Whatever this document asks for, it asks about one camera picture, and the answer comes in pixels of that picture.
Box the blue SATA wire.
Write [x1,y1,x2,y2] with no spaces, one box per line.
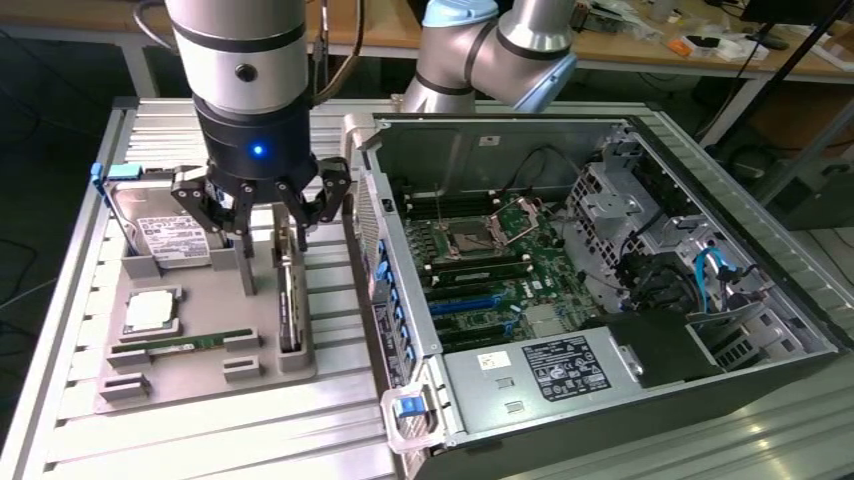
[691,239,743,315]

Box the silver CPU chip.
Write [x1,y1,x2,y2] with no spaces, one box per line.
[122,291,183,335]

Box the dark box on floor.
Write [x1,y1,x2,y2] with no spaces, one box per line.
[765,159,854,232]

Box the green RAM stick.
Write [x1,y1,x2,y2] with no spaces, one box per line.
[110,327,259,355]

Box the black monitor stand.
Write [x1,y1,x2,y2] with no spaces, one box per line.
[738,0,813,51]

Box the open black PC case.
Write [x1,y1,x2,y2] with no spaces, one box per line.
[340,111,854,480]

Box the wooden desk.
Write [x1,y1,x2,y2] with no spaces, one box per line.
[0,0,854,85]

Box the metal disk bay cage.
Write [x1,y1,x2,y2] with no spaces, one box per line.
[565,142,679,264]

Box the green motherboard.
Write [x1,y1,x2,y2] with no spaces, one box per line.
[399,192,606,352]

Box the grey power supply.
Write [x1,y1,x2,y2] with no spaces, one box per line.
[442,327,646,437]

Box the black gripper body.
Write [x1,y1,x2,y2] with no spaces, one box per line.
[192,94,322,197]

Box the CPU socket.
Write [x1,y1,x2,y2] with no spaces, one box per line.
[442,218,501,262]

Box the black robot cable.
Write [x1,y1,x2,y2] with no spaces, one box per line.
[311,0,367,109]

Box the black looped wire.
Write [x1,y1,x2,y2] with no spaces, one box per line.
[511,146,583,194]

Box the blue disk caddy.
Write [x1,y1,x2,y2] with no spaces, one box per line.
[88,160,223,247]

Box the silver hard disk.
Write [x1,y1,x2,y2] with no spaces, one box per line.
[110,172,227,270]

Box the orange and white device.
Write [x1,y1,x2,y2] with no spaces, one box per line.
[663,32,759,63]

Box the silver chipset heatsink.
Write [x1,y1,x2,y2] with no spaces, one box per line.
[522,306,577,337]

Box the metal socket cover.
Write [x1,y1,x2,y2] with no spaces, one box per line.
[489,196,541,245]

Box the black expansion slot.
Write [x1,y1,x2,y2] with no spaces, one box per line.
[439,323,513,352]

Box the black slanted pole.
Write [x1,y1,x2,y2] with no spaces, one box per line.
[697,0,854,151]

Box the black plastic shroud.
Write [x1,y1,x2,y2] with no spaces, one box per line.
[585,308,726,390]

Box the grey parts rack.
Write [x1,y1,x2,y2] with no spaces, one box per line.
[92,239,319,416]

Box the blue expansion slot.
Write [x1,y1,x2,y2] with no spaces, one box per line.
[429,294,507,317]

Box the installed black RAM stick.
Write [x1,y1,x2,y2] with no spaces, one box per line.
[426,258,533,289]

